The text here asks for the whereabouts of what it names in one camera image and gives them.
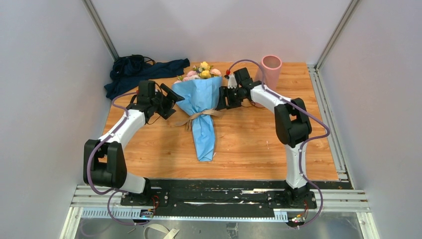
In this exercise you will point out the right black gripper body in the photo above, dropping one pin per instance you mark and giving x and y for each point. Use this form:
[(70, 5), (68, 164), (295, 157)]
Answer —
[(234, 97)]

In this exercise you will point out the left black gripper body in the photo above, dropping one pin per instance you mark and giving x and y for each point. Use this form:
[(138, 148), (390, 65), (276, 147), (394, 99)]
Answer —
[(162, 105)]

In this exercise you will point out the tan ribbon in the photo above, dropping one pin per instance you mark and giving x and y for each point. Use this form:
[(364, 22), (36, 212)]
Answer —
[(188, 123)]

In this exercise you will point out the blue wrapping paper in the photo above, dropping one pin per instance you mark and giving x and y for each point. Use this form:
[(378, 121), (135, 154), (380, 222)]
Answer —
[(201, 98)]

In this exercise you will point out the flower bouquet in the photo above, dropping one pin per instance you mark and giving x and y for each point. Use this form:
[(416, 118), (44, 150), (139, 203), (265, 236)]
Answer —
[(203, 71)]

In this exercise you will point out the pink cylindrical vase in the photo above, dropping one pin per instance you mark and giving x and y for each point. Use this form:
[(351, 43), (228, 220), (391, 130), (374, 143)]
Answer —
[(269, 71)]

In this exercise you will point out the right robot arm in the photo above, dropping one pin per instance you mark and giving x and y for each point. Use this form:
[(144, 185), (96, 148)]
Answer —
[(292, 126)]

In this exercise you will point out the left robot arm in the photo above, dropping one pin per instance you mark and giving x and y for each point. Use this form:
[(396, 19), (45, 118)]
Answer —
[(105, 167)]

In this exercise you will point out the dark navy cloth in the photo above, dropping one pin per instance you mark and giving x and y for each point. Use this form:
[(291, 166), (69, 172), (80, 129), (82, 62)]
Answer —
[(128, 71)]

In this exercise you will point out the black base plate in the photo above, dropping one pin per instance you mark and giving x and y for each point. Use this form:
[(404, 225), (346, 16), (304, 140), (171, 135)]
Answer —
[(217, 198)]

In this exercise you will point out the aluminium rail frame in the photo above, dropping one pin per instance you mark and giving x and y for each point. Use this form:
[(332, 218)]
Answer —
[(342, 212)]

